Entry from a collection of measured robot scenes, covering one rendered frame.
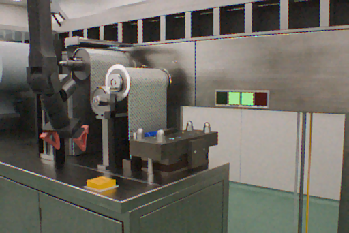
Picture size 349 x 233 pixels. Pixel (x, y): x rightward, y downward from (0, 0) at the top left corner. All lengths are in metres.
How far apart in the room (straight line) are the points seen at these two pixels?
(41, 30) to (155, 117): 0.70
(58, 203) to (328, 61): 1.12
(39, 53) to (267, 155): 3.31
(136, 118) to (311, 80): 0.70
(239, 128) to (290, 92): 2.76
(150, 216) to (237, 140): 3.05
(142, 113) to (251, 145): 2.74
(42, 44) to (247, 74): 0.82
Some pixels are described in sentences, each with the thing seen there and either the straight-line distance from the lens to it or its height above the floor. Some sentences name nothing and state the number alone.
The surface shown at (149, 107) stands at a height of 1.14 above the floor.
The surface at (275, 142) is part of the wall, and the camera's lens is 3.92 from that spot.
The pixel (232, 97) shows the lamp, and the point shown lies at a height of 1.19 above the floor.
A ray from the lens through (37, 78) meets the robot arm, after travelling 0.98.
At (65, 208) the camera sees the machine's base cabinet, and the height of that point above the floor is 0.79.
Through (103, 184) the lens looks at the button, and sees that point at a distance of 1.15.
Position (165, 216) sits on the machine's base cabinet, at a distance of 1.22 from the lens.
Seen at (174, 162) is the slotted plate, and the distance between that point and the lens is 1.32.
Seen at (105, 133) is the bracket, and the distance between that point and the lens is 1.42.
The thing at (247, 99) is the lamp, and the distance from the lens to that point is 1.42.
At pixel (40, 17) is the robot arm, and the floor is 1.42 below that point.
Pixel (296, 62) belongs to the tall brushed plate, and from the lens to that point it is 1.35.
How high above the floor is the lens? 1.25
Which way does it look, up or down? 6 degrees down
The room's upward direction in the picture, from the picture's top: straight up
